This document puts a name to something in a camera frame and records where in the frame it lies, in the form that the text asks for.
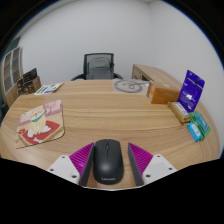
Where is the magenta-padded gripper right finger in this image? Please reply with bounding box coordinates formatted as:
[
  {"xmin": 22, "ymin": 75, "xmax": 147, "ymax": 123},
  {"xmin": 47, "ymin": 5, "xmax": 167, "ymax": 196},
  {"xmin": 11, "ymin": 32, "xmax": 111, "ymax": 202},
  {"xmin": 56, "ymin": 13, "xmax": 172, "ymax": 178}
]
[{"xmin": 127, "ymin": 142, "xmax": 178, "ymax": 186}]

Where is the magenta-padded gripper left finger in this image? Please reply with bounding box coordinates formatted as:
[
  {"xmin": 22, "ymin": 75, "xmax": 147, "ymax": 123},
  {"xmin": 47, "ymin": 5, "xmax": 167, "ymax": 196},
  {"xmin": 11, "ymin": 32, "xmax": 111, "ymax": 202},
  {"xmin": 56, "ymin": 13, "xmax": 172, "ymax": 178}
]
[{"xmin": 46, "ymin": 142, "xmax": 95, "ymax": 187}]

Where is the black computer mouse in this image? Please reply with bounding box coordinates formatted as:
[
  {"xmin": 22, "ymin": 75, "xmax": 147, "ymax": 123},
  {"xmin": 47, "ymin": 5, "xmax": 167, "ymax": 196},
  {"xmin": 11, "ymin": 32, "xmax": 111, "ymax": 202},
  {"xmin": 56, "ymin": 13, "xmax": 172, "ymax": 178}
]
[{"xmin": 92, "ymin": 138, "xmax": 125, "ymax": 185}]

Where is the cartoon print mouse pad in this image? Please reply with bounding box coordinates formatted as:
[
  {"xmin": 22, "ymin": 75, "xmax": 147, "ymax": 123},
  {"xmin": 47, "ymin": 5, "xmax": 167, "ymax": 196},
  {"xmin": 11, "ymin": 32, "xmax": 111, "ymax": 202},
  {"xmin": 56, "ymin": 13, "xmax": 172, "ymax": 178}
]
[{"xmin": 14, "ymin": 99, "xmax": 66, "ymax": 150}]

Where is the small blue box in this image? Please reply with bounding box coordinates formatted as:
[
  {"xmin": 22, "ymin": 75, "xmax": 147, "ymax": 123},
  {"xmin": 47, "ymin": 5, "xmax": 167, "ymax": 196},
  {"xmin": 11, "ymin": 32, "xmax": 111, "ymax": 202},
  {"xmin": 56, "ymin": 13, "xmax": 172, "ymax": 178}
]
[{"xmin": 186, "ymin": 122, "xmax": 203, "ymax": 143}]

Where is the small yellow-brown box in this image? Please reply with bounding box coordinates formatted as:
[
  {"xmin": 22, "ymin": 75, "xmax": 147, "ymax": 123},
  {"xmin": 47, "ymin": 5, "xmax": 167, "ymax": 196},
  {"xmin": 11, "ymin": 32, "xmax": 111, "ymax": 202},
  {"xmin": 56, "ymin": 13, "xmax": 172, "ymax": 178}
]
[{"xmin": 167, "ymin": 101, "xmax": 192, "ymax": 124}]

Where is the orange-brown box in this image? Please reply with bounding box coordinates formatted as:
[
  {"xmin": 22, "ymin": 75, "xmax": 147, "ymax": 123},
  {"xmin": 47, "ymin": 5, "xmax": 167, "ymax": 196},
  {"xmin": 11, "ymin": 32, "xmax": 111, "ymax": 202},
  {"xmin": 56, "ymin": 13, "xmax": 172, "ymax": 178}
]
[{"xmin": 146, "ymin": 81, "xmax": 181, "ymax": 105}]

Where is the green flat box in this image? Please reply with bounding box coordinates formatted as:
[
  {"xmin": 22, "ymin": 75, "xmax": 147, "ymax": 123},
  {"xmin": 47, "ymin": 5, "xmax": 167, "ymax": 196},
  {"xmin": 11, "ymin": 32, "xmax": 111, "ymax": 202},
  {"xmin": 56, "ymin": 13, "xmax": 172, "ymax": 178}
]
[{"xmin": 188, "ymin": 110, "xmax": 212, "ymax": 139}]

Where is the grey circle print sheet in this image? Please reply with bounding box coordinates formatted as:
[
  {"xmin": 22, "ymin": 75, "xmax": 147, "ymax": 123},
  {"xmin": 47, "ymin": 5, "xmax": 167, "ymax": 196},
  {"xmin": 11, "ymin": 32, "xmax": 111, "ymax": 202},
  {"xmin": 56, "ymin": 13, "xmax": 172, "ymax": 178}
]
[{"xmin": 112, "ymin": 78, "xmax": 150, "ymax": 96}]

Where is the white sticker sheet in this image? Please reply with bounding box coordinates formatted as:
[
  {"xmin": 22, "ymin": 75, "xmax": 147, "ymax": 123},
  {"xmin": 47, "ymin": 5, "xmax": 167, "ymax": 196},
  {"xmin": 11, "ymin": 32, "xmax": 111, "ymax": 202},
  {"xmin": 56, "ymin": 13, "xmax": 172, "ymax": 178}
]
[{"xmin": 33, "ymin": 82, "xmax": 65, "ymax": 96}]

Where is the purple card package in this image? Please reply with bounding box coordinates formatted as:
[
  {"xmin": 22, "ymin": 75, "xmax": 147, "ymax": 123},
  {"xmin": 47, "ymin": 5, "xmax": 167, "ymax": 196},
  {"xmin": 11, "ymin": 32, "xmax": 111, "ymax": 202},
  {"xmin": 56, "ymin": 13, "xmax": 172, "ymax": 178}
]
[{"xmin": 176, "ymin": 69, "xmax": 206, "ymax": 114}]

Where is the brown cardboard box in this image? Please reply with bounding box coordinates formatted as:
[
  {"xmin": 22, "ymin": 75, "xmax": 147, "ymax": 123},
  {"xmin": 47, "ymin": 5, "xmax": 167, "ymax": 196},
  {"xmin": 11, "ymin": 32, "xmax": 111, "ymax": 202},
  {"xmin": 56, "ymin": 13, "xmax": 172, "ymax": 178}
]
[{"xmin": 23, "ymin": 76, "xmax": 42, "ymax": 94}]

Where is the grey backpack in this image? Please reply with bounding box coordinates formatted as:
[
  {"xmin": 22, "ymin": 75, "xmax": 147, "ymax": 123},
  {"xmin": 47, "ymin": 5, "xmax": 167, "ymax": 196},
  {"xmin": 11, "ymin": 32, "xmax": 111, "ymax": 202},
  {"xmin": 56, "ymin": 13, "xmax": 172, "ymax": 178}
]
[{"xmin": 85, "ymin": 56, "xmax": 112, "ymax": 80}]

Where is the black electronic device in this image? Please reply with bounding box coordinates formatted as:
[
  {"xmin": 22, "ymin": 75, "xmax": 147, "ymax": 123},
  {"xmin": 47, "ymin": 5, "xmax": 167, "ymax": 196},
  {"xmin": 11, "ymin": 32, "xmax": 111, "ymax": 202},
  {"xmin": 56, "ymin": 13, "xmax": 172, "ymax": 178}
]
[{"xmin": 22, "ymin": 67, "xmax": 38, "ymax": 83}]

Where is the black mesh office chair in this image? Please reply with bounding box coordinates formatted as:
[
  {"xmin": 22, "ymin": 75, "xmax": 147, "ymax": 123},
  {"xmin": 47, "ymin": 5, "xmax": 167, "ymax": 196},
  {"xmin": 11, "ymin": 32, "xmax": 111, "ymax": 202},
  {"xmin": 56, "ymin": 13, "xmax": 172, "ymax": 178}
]
[{"xmin": 70, "ymin": 52, "xmax": 124, "ymax": 82}]

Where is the wooden shelf cabinet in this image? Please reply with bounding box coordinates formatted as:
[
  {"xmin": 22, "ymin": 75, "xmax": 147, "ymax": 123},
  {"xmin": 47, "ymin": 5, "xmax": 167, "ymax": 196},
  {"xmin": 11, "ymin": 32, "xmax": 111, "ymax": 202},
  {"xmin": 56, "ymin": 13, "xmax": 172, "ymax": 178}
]
[{"xmin": 0, "ymin": 45, "xmax": 24, "ymax": 108}]

